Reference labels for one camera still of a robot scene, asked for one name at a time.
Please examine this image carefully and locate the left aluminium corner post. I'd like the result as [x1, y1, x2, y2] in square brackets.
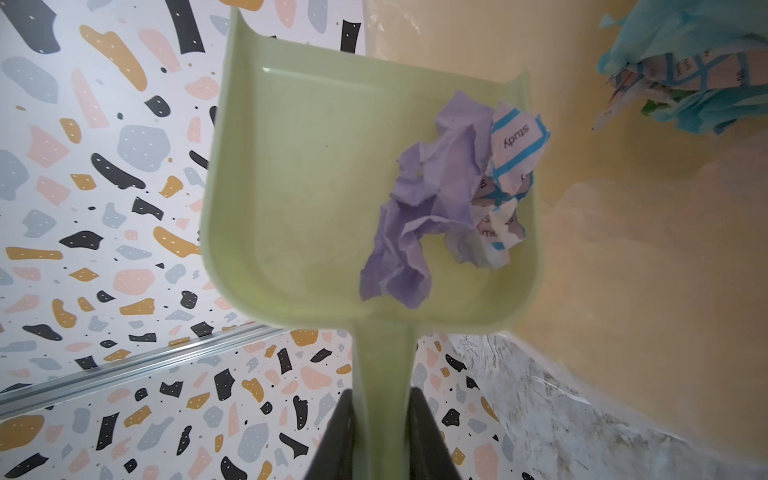
[1, 323, 284, 420]

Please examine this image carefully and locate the teal paper scrap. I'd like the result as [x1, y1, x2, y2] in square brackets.
[597, 1, 767, 75]

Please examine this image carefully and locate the purple white paper scrap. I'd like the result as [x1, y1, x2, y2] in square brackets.
[445, 103, 551, 270]

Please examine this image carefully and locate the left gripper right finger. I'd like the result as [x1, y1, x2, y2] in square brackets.
[409, 387, 461, 480]

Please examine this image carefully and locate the green plastic dustpan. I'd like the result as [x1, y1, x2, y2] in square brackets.
[201, 9, 543, 479]

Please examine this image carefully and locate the cream trash bin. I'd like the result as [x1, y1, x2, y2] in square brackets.
[364, 1, 767, 463]

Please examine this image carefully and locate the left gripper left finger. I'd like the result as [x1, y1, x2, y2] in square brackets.
[304, 389, 355, 480]

